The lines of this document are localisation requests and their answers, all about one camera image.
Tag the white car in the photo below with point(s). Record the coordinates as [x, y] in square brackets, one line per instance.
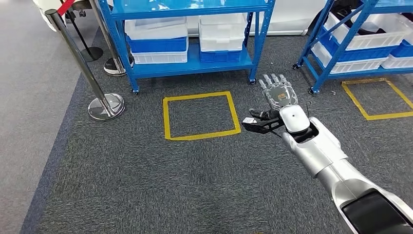
[284, 19]

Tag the dark grey floor carpet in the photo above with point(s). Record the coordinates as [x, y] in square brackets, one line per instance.
[161, 187]

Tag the blue wheeled shelf rack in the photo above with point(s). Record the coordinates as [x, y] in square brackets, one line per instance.
[342, 42]

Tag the yellow tape square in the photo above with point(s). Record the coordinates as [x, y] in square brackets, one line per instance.
[166, 119]

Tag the red barrier belt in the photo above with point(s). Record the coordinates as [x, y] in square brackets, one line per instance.
[66, 7]

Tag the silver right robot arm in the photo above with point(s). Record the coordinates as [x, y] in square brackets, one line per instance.
[322, 151]

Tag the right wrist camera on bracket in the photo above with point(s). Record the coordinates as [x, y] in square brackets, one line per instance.
[258, 127]

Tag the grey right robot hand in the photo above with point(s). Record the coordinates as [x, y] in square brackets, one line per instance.
[280, 93]

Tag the blue plastic bin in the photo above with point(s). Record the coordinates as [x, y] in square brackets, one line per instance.
[355, 55]

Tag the blue metal shelf rack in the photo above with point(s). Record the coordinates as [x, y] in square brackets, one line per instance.
[193, 64]

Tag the black car part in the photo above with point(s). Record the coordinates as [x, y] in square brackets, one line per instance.
[342, 13]

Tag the black stanchion post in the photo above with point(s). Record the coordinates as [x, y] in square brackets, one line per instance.
[92, 53]

